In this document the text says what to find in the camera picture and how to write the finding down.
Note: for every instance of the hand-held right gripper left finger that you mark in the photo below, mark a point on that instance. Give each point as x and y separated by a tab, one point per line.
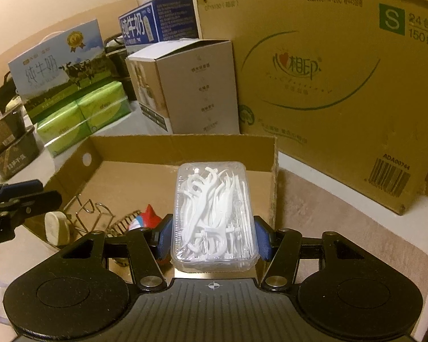
164	237

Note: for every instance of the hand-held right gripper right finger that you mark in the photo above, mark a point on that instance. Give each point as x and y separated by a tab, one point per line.
263	238

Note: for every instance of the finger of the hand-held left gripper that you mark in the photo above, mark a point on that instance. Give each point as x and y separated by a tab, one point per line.
39	201
18	189

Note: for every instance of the blue cat figurine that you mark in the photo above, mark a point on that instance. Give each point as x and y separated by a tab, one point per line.
149	217

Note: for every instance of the cream rounded plastic block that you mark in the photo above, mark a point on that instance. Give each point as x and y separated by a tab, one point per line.
55	226

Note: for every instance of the clear floss pick box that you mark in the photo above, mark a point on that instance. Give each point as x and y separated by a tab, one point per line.
214	217

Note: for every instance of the shallow cardboard box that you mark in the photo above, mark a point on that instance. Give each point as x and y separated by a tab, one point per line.
135	174

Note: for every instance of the brown wood-grain table mat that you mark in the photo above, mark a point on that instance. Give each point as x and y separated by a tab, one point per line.
342	228

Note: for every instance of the cream white bundle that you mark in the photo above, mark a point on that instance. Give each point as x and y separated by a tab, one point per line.
13	105

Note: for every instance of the black bag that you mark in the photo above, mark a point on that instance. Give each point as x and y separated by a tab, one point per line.
5	92

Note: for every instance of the green tissue pack bundle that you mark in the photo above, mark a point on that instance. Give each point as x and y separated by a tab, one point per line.
92	114

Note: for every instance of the green pasture milk carton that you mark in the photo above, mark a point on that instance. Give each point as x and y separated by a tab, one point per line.
50	74

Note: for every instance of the white product box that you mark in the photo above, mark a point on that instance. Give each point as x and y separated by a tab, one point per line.
196	89

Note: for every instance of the brown cardboard sheet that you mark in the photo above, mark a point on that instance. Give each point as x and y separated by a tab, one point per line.
39	39

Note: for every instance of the dark container stack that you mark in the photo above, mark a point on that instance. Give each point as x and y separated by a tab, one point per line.
116	60

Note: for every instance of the large printed cardboard box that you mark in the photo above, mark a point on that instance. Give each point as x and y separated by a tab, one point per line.
342	96

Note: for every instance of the blue milk carton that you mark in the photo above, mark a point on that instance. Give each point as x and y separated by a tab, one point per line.
171	17

